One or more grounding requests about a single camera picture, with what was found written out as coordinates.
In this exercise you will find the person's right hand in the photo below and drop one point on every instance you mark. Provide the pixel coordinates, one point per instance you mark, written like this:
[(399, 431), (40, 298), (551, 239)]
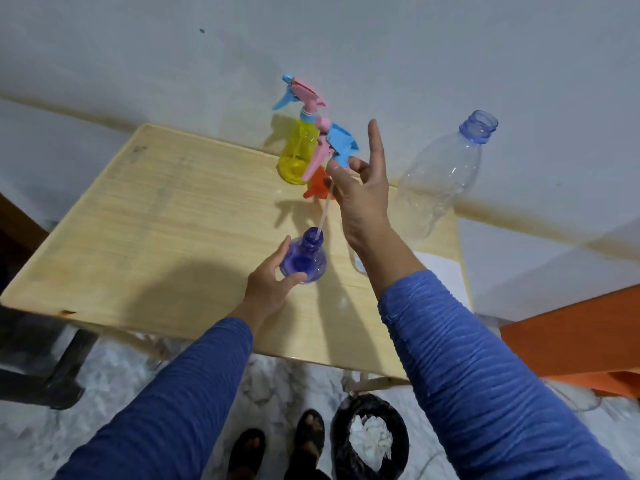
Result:
[(365, 204)]

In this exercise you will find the person's left hand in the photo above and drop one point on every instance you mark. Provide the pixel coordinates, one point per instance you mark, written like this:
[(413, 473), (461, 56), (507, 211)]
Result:
[(265, 294)]

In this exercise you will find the purple spray bottle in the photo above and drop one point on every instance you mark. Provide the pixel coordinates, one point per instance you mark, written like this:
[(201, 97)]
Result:
[(305, 264)]

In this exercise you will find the orange plastic funnel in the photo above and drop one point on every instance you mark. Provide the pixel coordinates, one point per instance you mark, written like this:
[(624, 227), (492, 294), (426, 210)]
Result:
[(317, 184)]

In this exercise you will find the clear plastic water bottle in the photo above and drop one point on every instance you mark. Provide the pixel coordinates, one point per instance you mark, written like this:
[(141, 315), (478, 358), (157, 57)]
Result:
[(440, 179)]

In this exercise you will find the yellow spray bottle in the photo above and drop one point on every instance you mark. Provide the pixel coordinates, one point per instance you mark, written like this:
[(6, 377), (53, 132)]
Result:
[(295, 154)]

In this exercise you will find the person's right forearm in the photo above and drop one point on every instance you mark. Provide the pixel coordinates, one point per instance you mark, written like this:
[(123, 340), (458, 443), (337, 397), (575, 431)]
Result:
[(490, 394)]

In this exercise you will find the person's left forearm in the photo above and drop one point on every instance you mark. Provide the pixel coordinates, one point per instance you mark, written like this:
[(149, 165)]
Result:
[(165, 409)]

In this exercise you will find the person's right black sandal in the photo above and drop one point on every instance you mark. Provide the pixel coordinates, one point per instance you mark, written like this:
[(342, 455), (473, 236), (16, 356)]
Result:
[(309, 434)]

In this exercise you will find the person's black sandal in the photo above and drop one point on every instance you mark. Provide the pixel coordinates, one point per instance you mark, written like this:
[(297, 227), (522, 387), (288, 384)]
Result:
[(246, 452), (309, 434)]

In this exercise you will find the person's left black sandal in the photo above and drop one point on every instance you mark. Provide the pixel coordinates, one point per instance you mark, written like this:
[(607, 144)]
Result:
[(246, 452)]

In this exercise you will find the person's right leg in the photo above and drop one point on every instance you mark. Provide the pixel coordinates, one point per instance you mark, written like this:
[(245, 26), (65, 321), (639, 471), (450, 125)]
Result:
[(305, 469)]

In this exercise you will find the white paper sheet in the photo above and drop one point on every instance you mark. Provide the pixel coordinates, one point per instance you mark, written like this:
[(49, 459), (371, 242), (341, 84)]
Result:
[(445, 274)]

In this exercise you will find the black mesh basket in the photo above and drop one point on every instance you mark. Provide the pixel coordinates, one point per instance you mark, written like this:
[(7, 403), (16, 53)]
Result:
[(340, 444)]

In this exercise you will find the crumpled white paper waste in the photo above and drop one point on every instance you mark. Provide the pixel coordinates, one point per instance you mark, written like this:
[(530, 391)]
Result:
[(372, 439)]

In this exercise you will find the black plastic stool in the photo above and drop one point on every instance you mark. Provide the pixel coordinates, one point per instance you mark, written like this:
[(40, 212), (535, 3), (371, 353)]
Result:
[(65, 374)]

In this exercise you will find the orange furniture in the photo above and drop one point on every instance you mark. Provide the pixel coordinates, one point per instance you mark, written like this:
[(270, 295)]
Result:
[(575, 334)]

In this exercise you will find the brown wooden door frame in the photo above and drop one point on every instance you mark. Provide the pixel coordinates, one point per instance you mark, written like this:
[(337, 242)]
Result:
[(20, 229)]

